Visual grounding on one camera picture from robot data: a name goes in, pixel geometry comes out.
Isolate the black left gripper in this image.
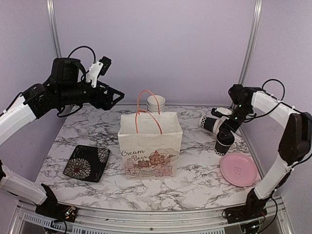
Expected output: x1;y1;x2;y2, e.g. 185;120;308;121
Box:
58;80;125;110

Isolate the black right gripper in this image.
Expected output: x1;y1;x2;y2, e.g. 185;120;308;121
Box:
219;103;253;139

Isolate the black takeout coffee cup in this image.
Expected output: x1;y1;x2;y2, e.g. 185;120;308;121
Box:
214;140;233;156

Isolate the white paper takeout bag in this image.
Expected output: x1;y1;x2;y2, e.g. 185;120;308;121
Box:
117;89;183;181

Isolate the black coffee cup lid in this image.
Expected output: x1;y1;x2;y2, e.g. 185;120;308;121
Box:
216;133;235;146

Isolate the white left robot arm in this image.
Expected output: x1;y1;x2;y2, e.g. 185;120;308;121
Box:
0;57;124;217

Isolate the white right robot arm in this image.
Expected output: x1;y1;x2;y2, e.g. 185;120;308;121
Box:
217;84;312;200

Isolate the black cup holding straws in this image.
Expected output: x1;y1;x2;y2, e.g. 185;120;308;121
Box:
199;116;226;134

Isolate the pink plastic plate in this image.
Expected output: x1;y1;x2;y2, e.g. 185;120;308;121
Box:
220;153;258;187

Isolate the stack of paper cups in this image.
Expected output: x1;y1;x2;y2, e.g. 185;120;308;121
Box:
146;95;166;113

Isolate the black floral tray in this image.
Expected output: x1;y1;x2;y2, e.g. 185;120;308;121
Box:
63;145;111;183

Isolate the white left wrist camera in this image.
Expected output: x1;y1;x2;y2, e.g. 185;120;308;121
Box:
86;57;112;88

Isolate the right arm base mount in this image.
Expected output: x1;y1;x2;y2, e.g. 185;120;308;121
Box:
221;189;270;224

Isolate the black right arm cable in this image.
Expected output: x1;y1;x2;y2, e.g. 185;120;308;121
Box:
243;78;312;166

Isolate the right aluminium frame post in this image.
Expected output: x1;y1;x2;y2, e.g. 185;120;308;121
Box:
238;0;263;85

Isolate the aluminium frame post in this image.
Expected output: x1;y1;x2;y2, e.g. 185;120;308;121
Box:
46;0;61;58
238;0;263;85

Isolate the left aluminium frame post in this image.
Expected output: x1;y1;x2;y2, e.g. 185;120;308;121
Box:
46;0;61;58

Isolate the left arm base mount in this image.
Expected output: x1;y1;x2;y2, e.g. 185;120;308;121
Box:
35;183;78;223

